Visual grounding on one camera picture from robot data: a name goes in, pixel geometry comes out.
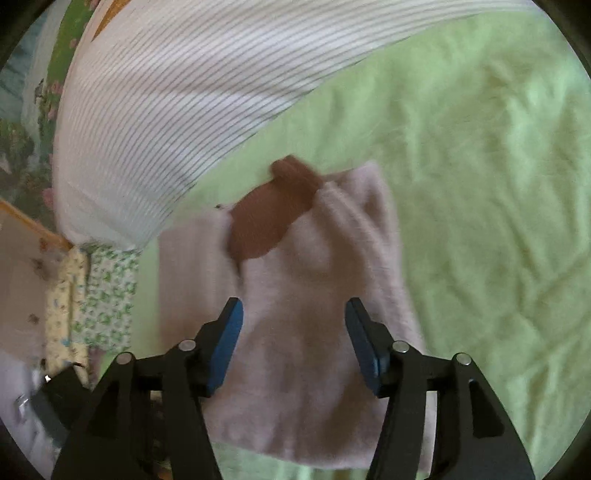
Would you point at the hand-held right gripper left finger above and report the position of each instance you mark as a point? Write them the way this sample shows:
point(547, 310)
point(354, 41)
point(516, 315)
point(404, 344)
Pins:
point(226, 344)

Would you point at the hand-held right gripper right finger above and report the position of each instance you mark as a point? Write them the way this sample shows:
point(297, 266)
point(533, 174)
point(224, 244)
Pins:
point(362, 344)

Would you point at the pale pink knitted sweater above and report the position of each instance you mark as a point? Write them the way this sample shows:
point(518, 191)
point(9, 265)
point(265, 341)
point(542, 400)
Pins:
point(300, 323)

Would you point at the yellow printed cloth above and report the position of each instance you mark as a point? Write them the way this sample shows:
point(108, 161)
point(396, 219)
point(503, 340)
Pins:
point(64, 314)

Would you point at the green checked printed cloth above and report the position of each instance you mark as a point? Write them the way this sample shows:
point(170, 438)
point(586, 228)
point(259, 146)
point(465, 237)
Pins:
point(108, 300)

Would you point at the green bed sheet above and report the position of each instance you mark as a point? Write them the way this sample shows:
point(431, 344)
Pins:
point(485, 207)

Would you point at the floral wall picture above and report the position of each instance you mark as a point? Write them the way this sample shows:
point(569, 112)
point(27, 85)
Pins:
point(32, 115)

